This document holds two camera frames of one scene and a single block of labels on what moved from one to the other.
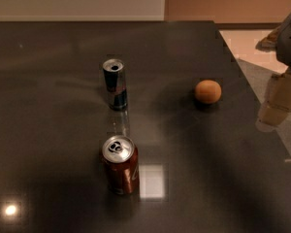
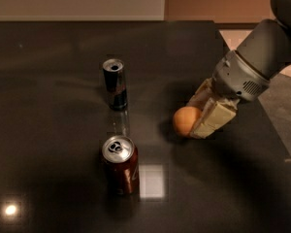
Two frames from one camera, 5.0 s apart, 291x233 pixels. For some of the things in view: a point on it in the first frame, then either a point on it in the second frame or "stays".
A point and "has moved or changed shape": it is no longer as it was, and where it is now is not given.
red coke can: x=120 y=159 stays
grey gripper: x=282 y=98 -> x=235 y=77
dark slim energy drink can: x=115 y=83 stays
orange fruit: x=208 y=91 has moved or changed shape
